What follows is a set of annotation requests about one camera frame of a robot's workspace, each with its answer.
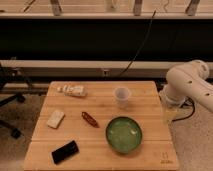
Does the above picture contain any white sponge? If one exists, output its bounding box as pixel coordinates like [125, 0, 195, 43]
[46, 110, 65, 129]

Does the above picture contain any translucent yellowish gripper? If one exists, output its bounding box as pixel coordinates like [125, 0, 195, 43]
[162, 104, 177, 124]

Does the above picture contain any black hanging cable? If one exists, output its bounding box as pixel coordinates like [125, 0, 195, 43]
[118, 9, 157, 77]

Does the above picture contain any black rectangular block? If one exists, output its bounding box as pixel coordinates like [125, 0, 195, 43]
[52, 141, 79, 164]

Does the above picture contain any white plastic bottle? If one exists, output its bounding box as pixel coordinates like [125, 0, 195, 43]
[57, 85, 86, 97]

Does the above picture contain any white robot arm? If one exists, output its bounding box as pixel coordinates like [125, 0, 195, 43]
[159, 60, 213, 124]

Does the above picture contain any green bowl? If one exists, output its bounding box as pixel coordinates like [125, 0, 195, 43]
[105, 116, 143, 154]

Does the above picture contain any clear plastic cup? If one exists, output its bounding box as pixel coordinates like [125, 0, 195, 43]
[114, 87, 131, 108]

